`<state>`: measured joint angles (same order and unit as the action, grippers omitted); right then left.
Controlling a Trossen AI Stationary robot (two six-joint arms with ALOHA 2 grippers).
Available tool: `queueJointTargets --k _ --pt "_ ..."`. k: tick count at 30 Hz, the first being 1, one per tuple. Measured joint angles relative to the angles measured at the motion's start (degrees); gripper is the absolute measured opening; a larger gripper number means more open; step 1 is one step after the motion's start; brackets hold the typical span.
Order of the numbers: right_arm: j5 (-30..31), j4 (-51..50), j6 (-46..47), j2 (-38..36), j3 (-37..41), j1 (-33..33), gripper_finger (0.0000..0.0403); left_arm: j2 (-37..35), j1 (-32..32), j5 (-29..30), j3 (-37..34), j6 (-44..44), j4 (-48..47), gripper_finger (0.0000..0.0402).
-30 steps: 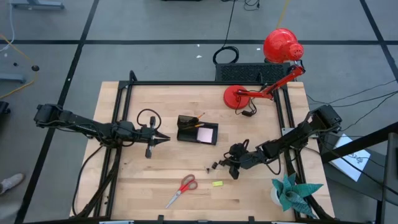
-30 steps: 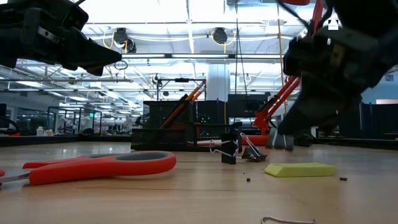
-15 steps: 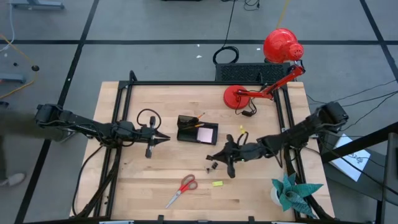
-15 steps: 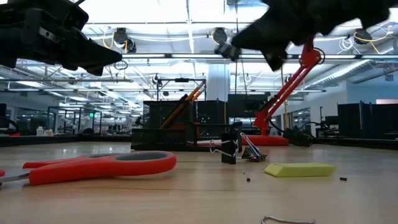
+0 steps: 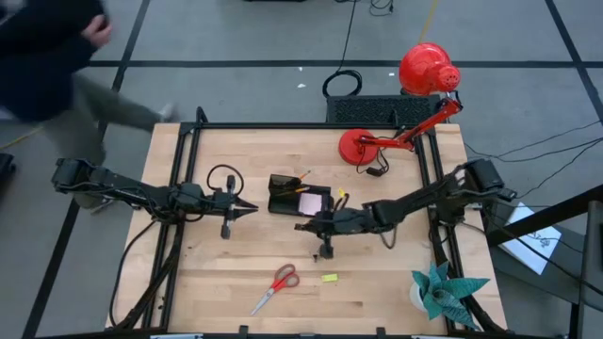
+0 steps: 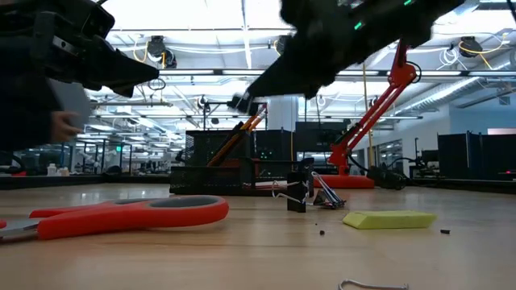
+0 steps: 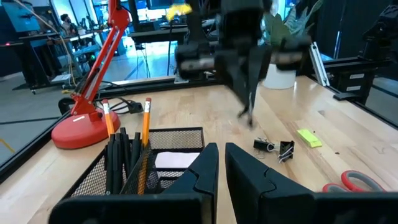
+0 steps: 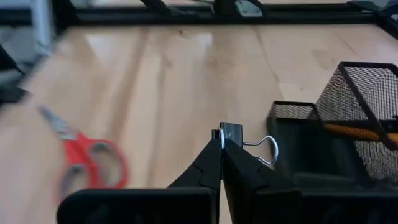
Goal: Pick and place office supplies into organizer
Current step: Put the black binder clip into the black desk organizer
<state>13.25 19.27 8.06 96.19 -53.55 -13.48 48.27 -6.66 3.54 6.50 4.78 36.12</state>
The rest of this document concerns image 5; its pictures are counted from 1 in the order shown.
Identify black perforated box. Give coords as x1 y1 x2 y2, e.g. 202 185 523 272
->
325 94 443 125

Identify black left base cable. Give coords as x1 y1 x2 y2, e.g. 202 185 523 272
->
108 218 159 330

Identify person's hand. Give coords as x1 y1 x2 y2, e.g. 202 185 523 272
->
80 13 113 48

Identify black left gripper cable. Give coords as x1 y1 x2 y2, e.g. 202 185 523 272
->
206 163 245 193

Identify red-handled scissors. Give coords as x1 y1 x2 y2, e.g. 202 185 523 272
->
249 263 302 317

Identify black lamp cable with adapter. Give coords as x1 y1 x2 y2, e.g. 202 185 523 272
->
355 148 392 179

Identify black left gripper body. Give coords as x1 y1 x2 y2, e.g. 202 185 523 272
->
206 173 237 240

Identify black hanging cable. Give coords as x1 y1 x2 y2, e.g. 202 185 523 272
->
321 0 364 99

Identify black mesh desk organizer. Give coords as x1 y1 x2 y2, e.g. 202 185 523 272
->
267 173 334 218

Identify black floor cable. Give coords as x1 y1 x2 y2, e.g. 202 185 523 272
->
464 120 603 173

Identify white paper sheet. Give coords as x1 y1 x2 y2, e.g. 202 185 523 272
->
498 201 563 276

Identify red desk lamp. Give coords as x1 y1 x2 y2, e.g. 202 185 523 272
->
337 41 464 167

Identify yellow hanging cord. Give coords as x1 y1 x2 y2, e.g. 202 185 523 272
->
417 0 440 44

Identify black beam stand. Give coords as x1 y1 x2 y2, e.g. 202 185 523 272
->
484 183 603 339

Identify black metal table frame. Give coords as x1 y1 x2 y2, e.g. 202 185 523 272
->
106 105 509 339

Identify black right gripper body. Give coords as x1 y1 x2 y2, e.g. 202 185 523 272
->
318 206 376 260

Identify person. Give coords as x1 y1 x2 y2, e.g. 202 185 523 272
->
0 0 176 216

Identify pink sticky note pad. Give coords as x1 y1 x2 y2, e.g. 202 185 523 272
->
299 191 324 217

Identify teal paper plant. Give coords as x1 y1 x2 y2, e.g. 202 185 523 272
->
408 261 492 331

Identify yellow floor cable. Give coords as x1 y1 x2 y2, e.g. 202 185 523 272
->
0 125 44 153

